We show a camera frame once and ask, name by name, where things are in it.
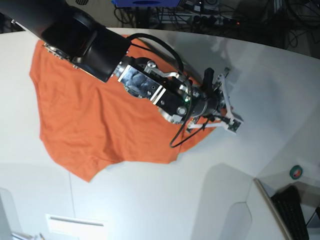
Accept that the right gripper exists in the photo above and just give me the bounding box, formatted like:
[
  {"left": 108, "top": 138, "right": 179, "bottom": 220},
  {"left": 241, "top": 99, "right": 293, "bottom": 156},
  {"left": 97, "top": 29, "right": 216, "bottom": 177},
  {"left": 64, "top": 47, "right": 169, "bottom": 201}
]
[{"left": 113, "top": 56, "right": 215, "bottom": 124}]

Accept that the orange t-shirt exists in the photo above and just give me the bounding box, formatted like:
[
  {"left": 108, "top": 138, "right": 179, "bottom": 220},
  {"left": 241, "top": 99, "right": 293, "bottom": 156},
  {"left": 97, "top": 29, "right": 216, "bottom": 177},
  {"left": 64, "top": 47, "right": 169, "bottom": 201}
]
[{"left": 29, "top": 40, "right": 212, "bottom": 182}]

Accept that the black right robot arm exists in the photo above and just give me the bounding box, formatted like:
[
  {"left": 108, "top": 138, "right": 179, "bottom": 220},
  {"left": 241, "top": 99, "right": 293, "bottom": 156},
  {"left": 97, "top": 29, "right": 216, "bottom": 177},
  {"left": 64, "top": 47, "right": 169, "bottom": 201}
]
[{"left": 0, "top": 0, "right": 230, "bottom": 124}]

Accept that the blue bin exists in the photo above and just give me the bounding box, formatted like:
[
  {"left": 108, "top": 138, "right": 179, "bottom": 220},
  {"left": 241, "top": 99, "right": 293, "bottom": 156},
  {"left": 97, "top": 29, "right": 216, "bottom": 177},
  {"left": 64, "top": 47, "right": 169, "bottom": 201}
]
[{"left": 111, "top": 0, "right": 186, "bottom": 8}]

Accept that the green tape roll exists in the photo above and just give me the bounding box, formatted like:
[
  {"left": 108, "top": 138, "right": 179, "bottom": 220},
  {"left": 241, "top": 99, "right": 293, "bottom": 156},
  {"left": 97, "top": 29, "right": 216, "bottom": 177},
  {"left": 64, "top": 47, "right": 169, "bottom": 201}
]
[{"left": 289, "top": 165, "right": 303, "bottom": 180}]

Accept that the black keyboard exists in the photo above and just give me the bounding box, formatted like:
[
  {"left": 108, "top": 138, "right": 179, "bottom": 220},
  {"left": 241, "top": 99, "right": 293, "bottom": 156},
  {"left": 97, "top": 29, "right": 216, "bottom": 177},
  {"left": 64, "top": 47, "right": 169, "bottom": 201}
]
[{"left": 271, "top": 192, "right": 310, "bottom": 240}]

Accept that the white paper box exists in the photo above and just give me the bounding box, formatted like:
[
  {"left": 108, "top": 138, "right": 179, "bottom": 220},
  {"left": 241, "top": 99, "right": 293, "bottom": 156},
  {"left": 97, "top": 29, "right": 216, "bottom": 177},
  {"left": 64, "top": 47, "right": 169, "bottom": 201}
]
[{"left": 45, "top": 214, "right": 108, "bottom": 240}]

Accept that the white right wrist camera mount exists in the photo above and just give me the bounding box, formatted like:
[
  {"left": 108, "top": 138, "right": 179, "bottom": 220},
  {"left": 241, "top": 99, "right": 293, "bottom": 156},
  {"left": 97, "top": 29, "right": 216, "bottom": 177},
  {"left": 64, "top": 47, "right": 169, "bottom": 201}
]
[{"left": 186, "top": 66, "right": 245, "bottom": 135}]

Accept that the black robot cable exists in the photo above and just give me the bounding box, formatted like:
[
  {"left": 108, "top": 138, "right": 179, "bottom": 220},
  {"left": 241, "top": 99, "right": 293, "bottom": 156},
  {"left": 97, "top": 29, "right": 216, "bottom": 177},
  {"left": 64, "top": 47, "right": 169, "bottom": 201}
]
[{"left": 127, "top": 33, "right": 208, "bottom": 149}]

